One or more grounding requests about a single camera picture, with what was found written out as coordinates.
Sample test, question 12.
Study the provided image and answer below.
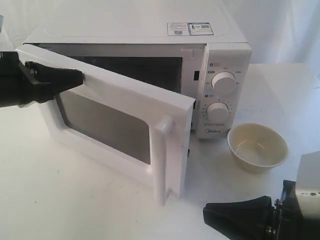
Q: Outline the blue warning sticker right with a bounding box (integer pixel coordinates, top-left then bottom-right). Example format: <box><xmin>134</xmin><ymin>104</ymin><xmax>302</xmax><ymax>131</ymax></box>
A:
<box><xmin>188</xmin><ymin>22</ymin><xmax>214</xmax><ymax>36</ymax></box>

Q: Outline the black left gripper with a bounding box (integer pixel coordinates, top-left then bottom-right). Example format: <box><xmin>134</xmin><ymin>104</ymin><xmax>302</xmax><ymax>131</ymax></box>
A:
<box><xmin>15</xmin><ymin>61</ymin><xmax>83</xmax><ymax>108</ymax></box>

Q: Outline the white control knob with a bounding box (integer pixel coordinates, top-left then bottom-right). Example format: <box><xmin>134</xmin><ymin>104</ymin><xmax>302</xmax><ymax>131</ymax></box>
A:
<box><xmin>206</xmin><ymin>102</ymin><xmax>230</xmax><ymax>124</ymax></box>
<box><xmin>211</xmin><ymin>71</ymin><xmax>237</xmax><ymax>95</ymax></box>

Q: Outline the white microwave oven body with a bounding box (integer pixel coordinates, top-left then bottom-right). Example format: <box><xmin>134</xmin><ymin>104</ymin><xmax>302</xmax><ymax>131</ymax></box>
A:
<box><xmin>25</xmin><ymin>13</ymin><xmax>252</xmax><ymax>139</ymax></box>

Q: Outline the lower white control knob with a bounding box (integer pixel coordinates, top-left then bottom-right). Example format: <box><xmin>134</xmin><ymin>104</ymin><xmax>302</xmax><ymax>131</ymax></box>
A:
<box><xmin>206</xmin><ymin>102</ymin><xmax>230</xmax><ymax>124</ymax></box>

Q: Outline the upper white control knob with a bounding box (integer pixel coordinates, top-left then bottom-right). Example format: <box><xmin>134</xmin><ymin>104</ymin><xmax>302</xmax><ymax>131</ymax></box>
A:
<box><xmin>211</xmin><ymin>71</ymin><xmax>237</xmax><ymax>95</ymax></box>

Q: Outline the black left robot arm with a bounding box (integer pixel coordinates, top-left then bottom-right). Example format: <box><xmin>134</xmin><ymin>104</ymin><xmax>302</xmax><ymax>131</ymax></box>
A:
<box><xmin>0</xmin><ymin>51</ymin><xmax>85</xmax><ymax>108</ymax></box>

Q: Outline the cream ceramic bowl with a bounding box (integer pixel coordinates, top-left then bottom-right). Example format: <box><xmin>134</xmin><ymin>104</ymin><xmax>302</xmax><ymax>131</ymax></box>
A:
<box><xmin>227</xmin><ymin>123</ymin><xmax>289</xmax><ymax>173</ymax></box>

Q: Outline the white microwave door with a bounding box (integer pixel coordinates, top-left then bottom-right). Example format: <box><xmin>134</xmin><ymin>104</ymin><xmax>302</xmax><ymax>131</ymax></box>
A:
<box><xmin>17</xmin><ymin>44</ymin><xmax>195</xmax><ymax>205</ymax></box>

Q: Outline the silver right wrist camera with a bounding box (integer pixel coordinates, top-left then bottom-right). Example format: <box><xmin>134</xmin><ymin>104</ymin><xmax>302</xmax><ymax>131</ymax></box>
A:
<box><xmin>295</xmin><ymin>151</ymin><xmax>320</xmax><ymax>220</ymax></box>

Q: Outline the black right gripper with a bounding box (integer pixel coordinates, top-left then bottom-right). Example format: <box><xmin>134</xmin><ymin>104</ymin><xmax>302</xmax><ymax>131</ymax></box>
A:
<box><xmin>203</xmin><ymin>180</ymin><xmax>320</xmax><ymax>240</ymax></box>

